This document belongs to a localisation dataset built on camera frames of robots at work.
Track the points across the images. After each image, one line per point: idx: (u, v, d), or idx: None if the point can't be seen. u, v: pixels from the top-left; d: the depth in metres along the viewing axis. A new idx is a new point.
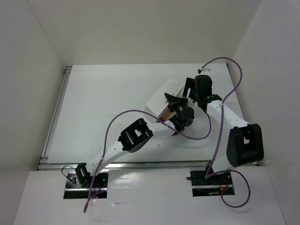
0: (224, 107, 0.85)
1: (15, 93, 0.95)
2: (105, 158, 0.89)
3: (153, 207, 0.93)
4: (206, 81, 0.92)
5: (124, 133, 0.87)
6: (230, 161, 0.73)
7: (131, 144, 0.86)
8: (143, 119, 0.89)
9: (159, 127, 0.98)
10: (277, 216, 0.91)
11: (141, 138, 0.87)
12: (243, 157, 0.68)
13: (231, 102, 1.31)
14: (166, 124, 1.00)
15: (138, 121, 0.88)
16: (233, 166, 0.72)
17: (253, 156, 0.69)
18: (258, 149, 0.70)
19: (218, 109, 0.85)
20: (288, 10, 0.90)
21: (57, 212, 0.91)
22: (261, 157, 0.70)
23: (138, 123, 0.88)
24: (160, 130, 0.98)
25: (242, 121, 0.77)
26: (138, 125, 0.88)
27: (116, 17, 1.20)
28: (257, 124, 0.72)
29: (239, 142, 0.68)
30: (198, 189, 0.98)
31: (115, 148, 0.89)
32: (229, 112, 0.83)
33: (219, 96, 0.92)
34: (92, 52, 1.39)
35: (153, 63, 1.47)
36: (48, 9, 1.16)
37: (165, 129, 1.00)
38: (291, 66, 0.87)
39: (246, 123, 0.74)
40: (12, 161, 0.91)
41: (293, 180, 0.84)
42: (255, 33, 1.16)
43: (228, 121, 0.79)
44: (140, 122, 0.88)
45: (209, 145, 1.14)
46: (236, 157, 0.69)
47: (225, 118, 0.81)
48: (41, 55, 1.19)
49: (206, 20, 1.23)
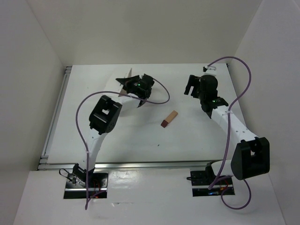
0: (231, 115, 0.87)
1: (15, 92, 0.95)
2: (91, 150, 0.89)
3: (153, 206, 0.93)
4: (211, 83, 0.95)
5: (93, 116, 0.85)
6: (235, 171, 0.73)
7: (105, 123, 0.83)
8: (106, 95, 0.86)
9: (124, 99, 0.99)
10: (277, 216, 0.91)
11: (111, 114, 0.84)
12: (248, 171, 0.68)
13: (237, 109, 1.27)
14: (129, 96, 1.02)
15: (101, 100, 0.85)
16: (236, 176, 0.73)
17: (258, 170, 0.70)
18: (264, 163, 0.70)
19: (224, 117, 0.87)
20: (288, 11, 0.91)
21: (57, 212, 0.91)
22: (266, 170, 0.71)
23: (102, 101, 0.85)
24: (126, 101, 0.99)
25: (250, 133, 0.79)
26: (102, 102, 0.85)
27: (116, 17, 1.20)
28: (265, 138, 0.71)
29: (246, 157, 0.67)
30: (198, 189, 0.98)
31: (93, 136, 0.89)
32: (236, 122, 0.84)
33: (225, 101, 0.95)
34: (92, 52, 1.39)
35: (153, 63, 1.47)
36: (49, 9, 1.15)
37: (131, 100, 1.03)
38: (291, 66, 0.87)
39: (254, 137, 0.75)
40: (12, 161, 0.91)
41: (294, 180, 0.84)
42: (256, 34, 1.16)
43: (236, 132, 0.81)
44: (104, 99, 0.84)
45: (209, 146, 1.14)
46: (241, 171, 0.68)
47: (232, 128, 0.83)
48: (40, 55, 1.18)
49: (206, 20, 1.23)
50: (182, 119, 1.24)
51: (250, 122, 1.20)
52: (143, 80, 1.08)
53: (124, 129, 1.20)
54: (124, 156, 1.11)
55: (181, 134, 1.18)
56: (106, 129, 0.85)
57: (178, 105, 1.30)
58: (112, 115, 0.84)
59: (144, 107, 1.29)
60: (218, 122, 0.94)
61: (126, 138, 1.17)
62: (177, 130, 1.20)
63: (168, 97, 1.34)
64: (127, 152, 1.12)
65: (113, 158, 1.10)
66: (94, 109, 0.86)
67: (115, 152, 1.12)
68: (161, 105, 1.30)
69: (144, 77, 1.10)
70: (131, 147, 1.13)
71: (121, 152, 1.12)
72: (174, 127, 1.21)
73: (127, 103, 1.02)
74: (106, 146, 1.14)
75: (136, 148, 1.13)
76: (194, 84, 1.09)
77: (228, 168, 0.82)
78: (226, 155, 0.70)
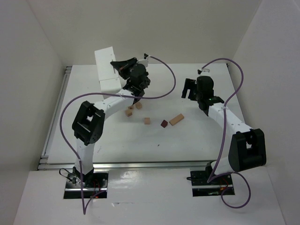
0: (227, 110, 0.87)
1: (14, 93, 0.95)
2: (82, 158, 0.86)
3: (152, 206, 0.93)
4: (207, 82, 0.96)
5: (76, 126, 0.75)
6: (232, 166, 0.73)
7: (88, 134, 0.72)
8: (87, 102, 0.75)
9: (111, 102, 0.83)
10: (277, 216, 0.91)
11: (94, 123, 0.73)
12: (245, 162, 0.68)
13: (237, 108, 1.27)
14: (120, 95, 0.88)
15: (82, 107, 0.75)
16: (235, 170, 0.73)
17: (256, 161, 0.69)
18: (260, 155, 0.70)
19: (221, 112, 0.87)
20: (288, 10, 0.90)
21: (57, 212, 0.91)
22: (263, 161, 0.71)
23: (83, 109, 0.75)
24: (113, 104, 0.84)
25: (245, 125, 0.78)
26: (83, 110, 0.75)
27: (116, 17, 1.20)
28: (259, 130, 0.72)
29: (242, 148, 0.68)
30: (198, 189, 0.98)
31: (80, 146, 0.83)
32: (231, 117, 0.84)
33: (221, 100, 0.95)
34: (92, 52, 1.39)
35: (153, 63, 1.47)
36: (49, 9, 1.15)
37: (122, 101, 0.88)
38: (290, 66, 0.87)
39: (249, 128, 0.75)
40: (12, 161, 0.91)
41: (294, 180, 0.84)
42: (255, 33, 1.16)
43: (231, 125, 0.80)
44: (85, 106, 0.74)
45: (209, 146, 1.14)
46: (238, 163, 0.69)
47: (227, 122, 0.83)
48: (41, 56, 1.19)
49: (206, 20, 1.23)
50: (183, 119, 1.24)
51: (251, 123, 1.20)
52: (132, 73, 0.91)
53: (125, 129, 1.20)
54: (124, 157, 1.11)
55: (181, 134, 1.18)
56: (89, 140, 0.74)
57: (178, 104, 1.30)
58: (93, 123, 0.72)
59: (144, 106, 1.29)
60: (214, 118, 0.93)
61: (126, 138, 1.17)
62: (177, 130, 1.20)
63: (168, 97, 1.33)
64: (126, 152, 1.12)
65: (113, 158, 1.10)
66: (77, 118, 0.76)
67: (115, 152, 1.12)
68: (160, 105, 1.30)
69: (134, 70, 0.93)
70: (131, 148, 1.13)
71: (120, 152, 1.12)
72: (174, 127, 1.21)
73: (116, 106, 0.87)
74: (105, 146, 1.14)
75: (136, 149, 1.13)
76: (191, 86, 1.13)
77: (227, 168, 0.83)
78: (221, 152, 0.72)
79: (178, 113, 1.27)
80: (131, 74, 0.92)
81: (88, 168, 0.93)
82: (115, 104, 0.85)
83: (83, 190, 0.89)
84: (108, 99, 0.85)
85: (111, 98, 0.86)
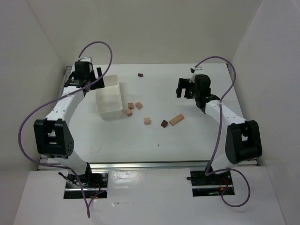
0: (222, 105, 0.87)
1: (14, 92, 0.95)
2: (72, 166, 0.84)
3: (152, 206, 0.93)
4: (205, 81, 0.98)
5: (44, 149, 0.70)
6: (229, 158, 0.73)
7: (61, 148, 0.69)
8: (37, 122, 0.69)
9: (64, 106, 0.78)
10: (278, 217, 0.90)
11: (60, 136, 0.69)
12: (241, 153, 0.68)
13: (237, 108, 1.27)
14: (66, 95, 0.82)
15: (36, 128, 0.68)
16: (232, 163, 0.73)
17: (251, 153, 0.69)
18: (256, 146, 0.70)
19: (216, 108, 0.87)
20: (288, 10, 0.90)
21: (57, 212, 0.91)
22: (259, 153, 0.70)
23: (40, 129, 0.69)
24: (66, 106, 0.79)
25: (240, 118, 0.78)
26: (41, 129, 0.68)
27: (115, 17, 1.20)
28: (254, 122, 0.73)
29: (237, 139, 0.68)
30: (198, 189, 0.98)
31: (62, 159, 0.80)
32: (227, 111, 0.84)
33: (217, 98, 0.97)
34: (92, 53, 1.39)
35: (153, 63, 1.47)
36: (49, 9, 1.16)
37: (74, 99, 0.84)
38: (290, 66, 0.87)
39: (244, 120, 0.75)
40: (13, 161, 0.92)
41: (294, 180, 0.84)
42: (255, 33, 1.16)
43: (226, 118, 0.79)
44: (39, 124, 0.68)
45: (209, 145, 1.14)
46: (234, 154, 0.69)
47: (223, 116, 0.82)
48: (41, 56, 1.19)
49: (206, 20, 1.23)
50: (182, 119, 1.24)
51: None
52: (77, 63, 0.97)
53: (125, 129, 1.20)
54: (124, 157, 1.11)
55: (181, 134, 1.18)
56: (66, 152, 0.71)
57: (178, 105, 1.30)
58: (60, 137, 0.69)
59: (144, 106, 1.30)
60: (211, 115, 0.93)
61: (126, 138, 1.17)
62: (177, 130, 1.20)
63: (168, 97, 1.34)
64: (127, 152, 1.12)
65: (112, 159, 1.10)
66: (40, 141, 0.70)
67: (114, 152, 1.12)
68: (160, 105, 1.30)
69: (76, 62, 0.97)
70: (131, 148, 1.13)
71: (121, 152, 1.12)
72: (174, 127, 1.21)
73: (71, 107, 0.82)
74: (105, 147, 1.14)
75: (136, 148, 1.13)
76: (185, 86, 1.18)
77: (226, 164, 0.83)
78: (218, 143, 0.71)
79: (178, 113, 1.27)
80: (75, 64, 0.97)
81: (82, 169, 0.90)
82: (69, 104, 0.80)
83: (83, 190, 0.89)
84: (59, 105, 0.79)
85: (61, 103, 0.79)
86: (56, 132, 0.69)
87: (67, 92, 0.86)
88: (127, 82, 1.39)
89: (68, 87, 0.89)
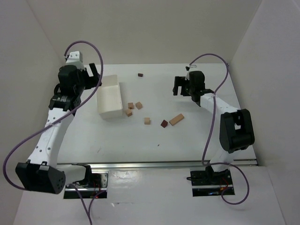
0: (216, 97, 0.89)
1: (14, 92, 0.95)
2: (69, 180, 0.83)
3: (152, 206, 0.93)
4: (199, 76, 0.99)
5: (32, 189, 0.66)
6: (223, 146, 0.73)
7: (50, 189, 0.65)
8: (19, 168, 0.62)
9: (49, 140, 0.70)
10: (278, 217, 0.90)
11: (46, 180, 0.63)
12: (235, 141, 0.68)
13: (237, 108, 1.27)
14: (51, 124, 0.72)
15: (20, 173, 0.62)
16: (226, 151, 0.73)
17: (244, 140, 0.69)
18: (249, 134, 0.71)
19: (211, 100, 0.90)
20: (288, 10, 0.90)
21: (57, 212, 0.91)
22: (252, 140, 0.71)
23: (23, 173, 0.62)
24: (52, 140, 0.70)
25: (232, 108, 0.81)
26: (24, 174, 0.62)
27: (115, 17, 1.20)
28: (246, 110, 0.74)
29: (230, 126, 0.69)
30: (198, 189, 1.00)
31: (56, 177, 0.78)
32: (221, 102, 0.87)
33: (211, 91, 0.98)
34: (92, 52, 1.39)
35: (153, 63, 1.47)
36: (48, 9, 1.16)
37: (60, 127, 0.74)
38: (290, 66, 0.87)
39: (236, 109, 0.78)
40: (12, 161, 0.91)
41: (294, 180, 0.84)
42: (255, 33, 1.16)
43: (220, 109, 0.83)
44: (22, 169, 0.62)
45: (209, 145, 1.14)
46: (228, 141, 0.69)
47: (216, 106, 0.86)
48: (40, 56, 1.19)
49: (206, 20, 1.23)
50: (182, 119, 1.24)
51: None
52: (60, 74, 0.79)
53: (125, 129, 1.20)
54: (124, 156, 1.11)
55: (181, 134, 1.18)
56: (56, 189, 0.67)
57: (178, 105, 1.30)
58: (47, 182, 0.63)
59: (144, 106, 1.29)
60: (206, 108, 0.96)
61: (125, 138, 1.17)
62: (177, 130, 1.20)
63: (168, 97, 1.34)
64: (127, 152, 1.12)
65: (112, 158, 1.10)
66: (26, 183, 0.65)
67: (115, 152, 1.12)
68: (160, 105, 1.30)
69: (61, 71, 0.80)
70: (131, 148, 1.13)
71: (120, 151, 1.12)
72: (174, 127, 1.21)
73: (58, 138, 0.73)
74: (105, 146, 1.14)
75: (136, 148, 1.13)
76: (181, 84, 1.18)
77: (223, 158, 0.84)
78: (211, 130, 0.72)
79: (178, 113, 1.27)
80: (59, 76, 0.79)
81: (82, 172, 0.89)
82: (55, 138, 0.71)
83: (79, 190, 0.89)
84: (44, 138, 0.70)
85: (45, 137, 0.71)
86: (41, 178, 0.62)
87: (52, 117, 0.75)
88: (127, 82, 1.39)
89: (54, 108, 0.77)
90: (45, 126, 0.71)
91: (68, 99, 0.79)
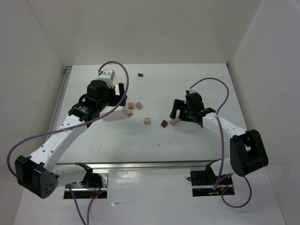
0: (220, 118, 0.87)
1: (14, 92, 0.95)
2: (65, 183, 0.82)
3: (151, 206, 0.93)
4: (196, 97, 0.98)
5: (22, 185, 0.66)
6: (235, 170, 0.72)
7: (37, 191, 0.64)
8: (19, 161, 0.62)
9: (54, 144, 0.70)
10: (277, 216, 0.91)
11: (36, 182, 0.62)
12: (248, 165, 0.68)
13: (237, 108, 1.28)
14: (62, 130, 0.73)
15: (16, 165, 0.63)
16: (238, 176, 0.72)
17: (258, 163, 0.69)
18: (261, 155, 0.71)
19: (214, 121, 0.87)
20: (288, 10, 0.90)
21: (57, 212, 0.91)
22: (266, 161, 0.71)
23: (19, 168, 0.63)
24: (57, 144, 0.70)
25: (240, 129, 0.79)
26: (19, 168, 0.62)
27: (115, 17, 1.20)
28: (255, 131, 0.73)
29: (242, 151, 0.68)
30: (198, 189, 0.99)
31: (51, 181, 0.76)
32: (224, 122, 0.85)
33: (213, 109, 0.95)
34: (92, 52, 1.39)
35: (153, 63, 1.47)
36: (49, 9, 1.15)
37: (71, 134, 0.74)
38: (290, 66, 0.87)
39: (244, 131, 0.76)
40: (12, 161, 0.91)
41: (294, 180, 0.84)
42: (256, 33, 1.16)
43: (226, 131, 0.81)
44: (20, 162, 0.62)
45: (209, 146, 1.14)
46: (241, 166, 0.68)
47: (222, 128, 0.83)
48: (40, 56, 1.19)
49: (206, 20, 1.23)
50: None
51: (251, 122, 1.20)
52: (90, 86, 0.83)
53: (125, 129, 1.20)
54: (124, 156, 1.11)
55: (181, 134, 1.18)
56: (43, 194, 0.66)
57: None
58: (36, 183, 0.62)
59: (144, 106, 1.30)
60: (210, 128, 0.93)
61: (126, 138, 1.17)
62: (177, 130, 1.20)
63: (168, 97, 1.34)
64: (127, 152, 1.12)
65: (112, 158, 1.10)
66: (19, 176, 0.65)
67: (115, 151, 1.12)
68: (160, 105, 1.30)
69: (93, 84, 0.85)
70: (131, 147, 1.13)
71: (121, 151, 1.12)
72: (174, 127, 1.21)
73: (65, 144, 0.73)
74: (106, 146, 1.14)
75: (136, 148, 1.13)
76: (180, 106, 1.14)
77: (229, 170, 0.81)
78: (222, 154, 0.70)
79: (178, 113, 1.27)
80: (88, 87, 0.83)
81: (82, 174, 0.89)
82: (61, 144, 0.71)
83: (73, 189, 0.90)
84: (50, 140, 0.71)
85: (53, 139, 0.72)
86: (33, 178, 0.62)
87: (67, 123, 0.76)
88: (127, 82, 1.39)
89: (72, 115, 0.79)
90: (58, 129, 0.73)
91: (87, 111, 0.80)
